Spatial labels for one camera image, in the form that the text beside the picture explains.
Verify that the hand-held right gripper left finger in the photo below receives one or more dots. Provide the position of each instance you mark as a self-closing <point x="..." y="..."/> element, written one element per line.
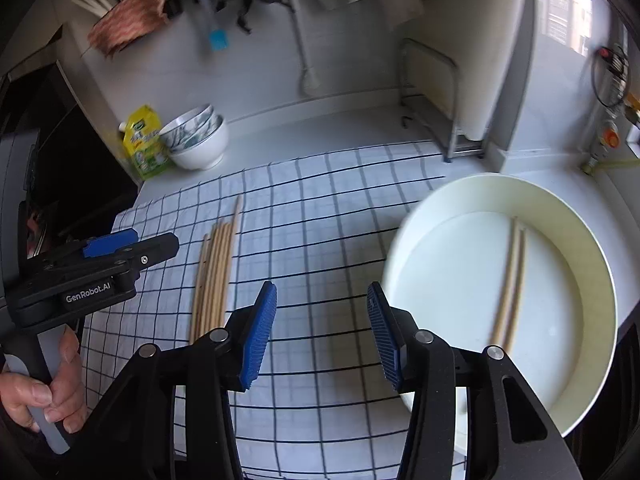
<point x="257" y="335"/>

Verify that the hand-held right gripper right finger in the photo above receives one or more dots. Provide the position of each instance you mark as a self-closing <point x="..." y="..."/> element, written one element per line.
<point x="382" y="340"/>

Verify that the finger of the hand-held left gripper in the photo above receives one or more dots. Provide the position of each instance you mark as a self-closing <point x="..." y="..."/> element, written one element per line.
<point x="110" y="242"/>
<point x="157" y="249"/>

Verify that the large white plate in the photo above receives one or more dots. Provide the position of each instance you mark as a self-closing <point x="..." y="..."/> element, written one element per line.
<point x="560" y="285"/>

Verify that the person's left hand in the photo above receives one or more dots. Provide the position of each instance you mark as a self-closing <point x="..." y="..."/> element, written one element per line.
<point x="65" y="390"/>

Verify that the yellow seasoning packet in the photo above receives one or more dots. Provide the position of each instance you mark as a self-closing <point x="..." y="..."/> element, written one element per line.
<point x="145" y="145"/>

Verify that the plain white bowl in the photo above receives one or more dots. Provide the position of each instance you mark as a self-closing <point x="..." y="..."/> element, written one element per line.
<point x="202" y="152"/>

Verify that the white checked cloth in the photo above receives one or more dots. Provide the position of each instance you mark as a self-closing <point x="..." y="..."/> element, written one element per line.
<point x="320" y="240"/>

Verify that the patterned ceramic bowl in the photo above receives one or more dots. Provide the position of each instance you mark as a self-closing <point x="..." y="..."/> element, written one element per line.
<point x="212" y="130"/>
<point x="185" y="127"/>

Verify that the black stove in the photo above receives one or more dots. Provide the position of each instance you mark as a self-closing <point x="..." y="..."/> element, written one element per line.
<point x="55" y="125"/>

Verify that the metal rack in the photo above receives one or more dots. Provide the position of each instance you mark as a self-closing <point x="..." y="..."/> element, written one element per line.
<point x="452" y="125"/>

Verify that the orange round knob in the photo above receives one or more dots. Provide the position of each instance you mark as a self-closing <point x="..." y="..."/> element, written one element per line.
<point x="611" y="137"/>

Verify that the white cutting board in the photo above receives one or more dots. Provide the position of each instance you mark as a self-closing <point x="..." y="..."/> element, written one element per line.
<point x="475" y="45"/>

